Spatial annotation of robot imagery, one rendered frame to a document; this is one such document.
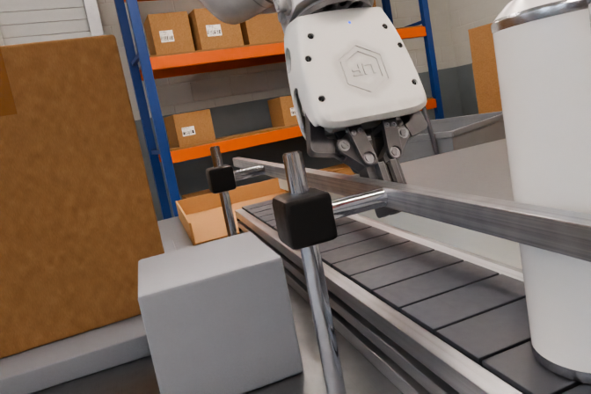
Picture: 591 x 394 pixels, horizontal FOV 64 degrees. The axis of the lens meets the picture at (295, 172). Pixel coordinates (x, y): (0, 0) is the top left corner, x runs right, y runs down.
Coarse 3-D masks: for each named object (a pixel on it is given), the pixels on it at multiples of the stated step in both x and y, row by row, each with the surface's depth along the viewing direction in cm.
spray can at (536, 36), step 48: (528, 0) 19; (576, 0) 18; (528, 48) 19; (576, 48) 18; (528, 96) 19; (576, 96) 18; (528, 144) 20; (576, 144) 19; (528, 192) 20; (576, 192) 19; (528, 288) 22; (576, 288) 20; (576, 336) 20
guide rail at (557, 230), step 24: (336, 192) 37; (360, 192) 33; (408, 192) 27; (432, 192) 25; (432, 216) 25; (456, 216) 23; (480, 216) 21; (504, 216) 20; (528, 216) 18; (552, 216) 18; (576, 216) 17; (528, 240) 19; (552, 240) 18; (576, 240) 17
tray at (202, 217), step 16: (240, 192) 110; (256, 192) 111; (272, 192) 112; (288, 192) 110; (192, 208) 107; (208, 208) 108; (192, 224) 94; (208, 224) 91; (224, 224) 88; (192, 240) 78; (208, 240) 79
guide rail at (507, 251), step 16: (400, 224) 43; (416, 224) 40; (432, 224) 38; (448, 224) 36; (448, 240) 36; (464, 240) 34; (480, 240) 33; (496, 240) 31; (496, 256) 31; (512, 256) 30
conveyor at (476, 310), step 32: (352, 224) 54; (352, 256) 43; (384, 256) 41; (416, 256) 40; (448, 256) 38; (384, 288) 34; (416, 288) 33; (448, 288) 32; (480, 288) 31; (512, 288) 30; (416, 320) 29; (448, 320) 28; (480, 320) 27; (512, 320) 27; (480, 352) 24; (512, 352) 24; (512, 384) 22; (544, 384) 21; (576, 384) 21
